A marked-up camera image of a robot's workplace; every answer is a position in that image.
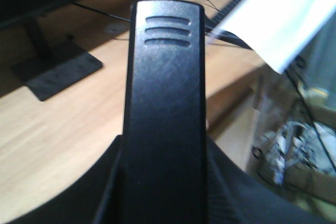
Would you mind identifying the black orange stapler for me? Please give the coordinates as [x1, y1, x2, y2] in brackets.
[119, 0, 207, 223]

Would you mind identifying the white paper sheet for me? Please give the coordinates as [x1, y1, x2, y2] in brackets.
[210, 0, 335, 73]

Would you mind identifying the wooden desk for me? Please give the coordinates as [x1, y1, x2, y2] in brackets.
[0, 0, 266, 217]

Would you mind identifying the black keyboard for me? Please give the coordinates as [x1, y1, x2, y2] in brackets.
[205, 0, 242, 33]

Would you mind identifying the black computer monitor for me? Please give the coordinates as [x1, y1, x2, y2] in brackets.
[1, 0, 103, 101]

